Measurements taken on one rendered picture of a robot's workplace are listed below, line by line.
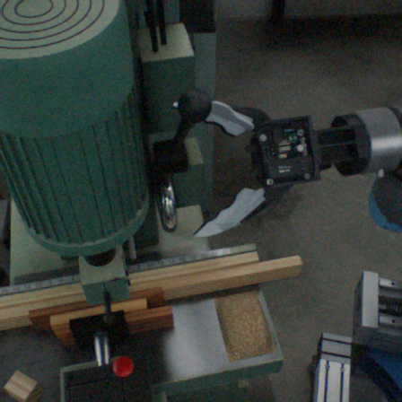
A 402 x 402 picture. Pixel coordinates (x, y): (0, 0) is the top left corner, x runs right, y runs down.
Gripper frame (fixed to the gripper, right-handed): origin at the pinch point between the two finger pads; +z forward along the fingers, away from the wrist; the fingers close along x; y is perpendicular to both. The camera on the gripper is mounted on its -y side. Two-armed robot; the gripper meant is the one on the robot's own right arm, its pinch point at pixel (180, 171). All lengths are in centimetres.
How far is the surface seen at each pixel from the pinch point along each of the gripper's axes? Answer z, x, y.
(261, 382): -16, 46, -54
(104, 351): 14.2, 25.5, -26.5
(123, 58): 4.7, -11.5, 8.2
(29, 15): 12.9, -16.2, 9.6
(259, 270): -15.1, 18.4, -34.9
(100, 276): 12.5, 13.1, -22.6
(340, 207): -81, 17, -156
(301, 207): -65, 15, -158
